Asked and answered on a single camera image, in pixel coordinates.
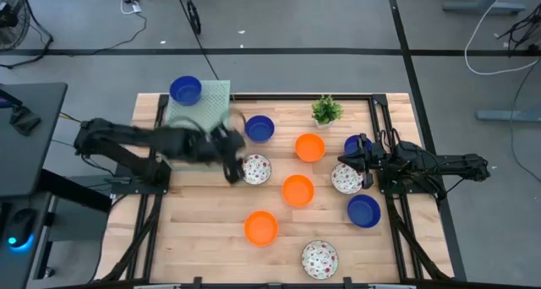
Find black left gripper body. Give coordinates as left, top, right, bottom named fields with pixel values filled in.
left=198, top=124, right=243, bottom=185

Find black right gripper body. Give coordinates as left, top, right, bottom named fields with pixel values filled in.
left=358, top=133, right=388, bottom=190

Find blue plastic mini bowl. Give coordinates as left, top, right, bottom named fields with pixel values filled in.
left=347, top=194, right=382, bottom=229
left=244, top=114, right=276, bottom=145
left=343, top=134, right=374, bottom=155
left=169, top=75, right=204, bottom=107

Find floral print ceramic bowl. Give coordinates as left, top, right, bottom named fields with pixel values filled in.
left=241, top=153, right=273, bottom=186
left=330, top=162, right=364, bottom=195
left=301, top=239, right=340, bottom=281

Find orange plastic mini bowl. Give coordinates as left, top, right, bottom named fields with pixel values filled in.
left=243, top=210, right=280, bottom=248
left=281, top=174, right=315, bottom=208
left=294, top=133, right=326, bottom=163

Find pale green perforated rack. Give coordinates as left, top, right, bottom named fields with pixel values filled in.
left=165, top=79, right=232, bottom=172

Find artificial plant in white pot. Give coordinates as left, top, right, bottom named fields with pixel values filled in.
left=311, top=94, right=344, bottom=130

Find grey metal desk foot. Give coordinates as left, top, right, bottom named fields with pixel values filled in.
left=475, top=106, right=541, bottom=123
left=442, top=0, right=527, bottom=15

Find black desk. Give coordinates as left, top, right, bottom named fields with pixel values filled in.
left=0, top=82, right=68, bottom=197

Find black device on desk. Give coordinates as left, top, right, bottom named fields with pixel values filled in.
left=8, top=105, right=42, bottom=137

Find black mouse with blue light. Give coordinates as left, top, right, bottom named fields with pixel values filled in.
left=3, top=207, right=38, bottom=253

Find dark grey low desk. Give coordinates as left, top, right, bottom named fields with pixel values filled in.
left=0, top=191, right=54, bottom=289

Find black floor fan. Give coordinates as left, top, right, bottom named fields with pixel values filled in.
left=0, top=0, right=55, bottom=70

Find black metal table frame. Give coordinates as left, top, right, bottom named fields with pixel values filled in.
left=95, top=92, right=456, bottom=289

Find black cable with plug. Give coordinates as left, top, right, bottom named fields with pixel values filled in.
left=173, top=0, right=220, bottom=81

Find thin black floor cable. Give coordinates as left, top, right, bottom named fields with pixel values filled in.
left=509, top=58, right=541, bottom=184

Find white floor cable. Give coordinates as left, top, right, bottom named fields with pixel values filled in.
left=463, top=0, right=541, bottom=76

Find black cable bundle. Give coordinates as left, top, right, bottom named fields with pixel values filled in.
left=496, top=3, right=541, bottom=53

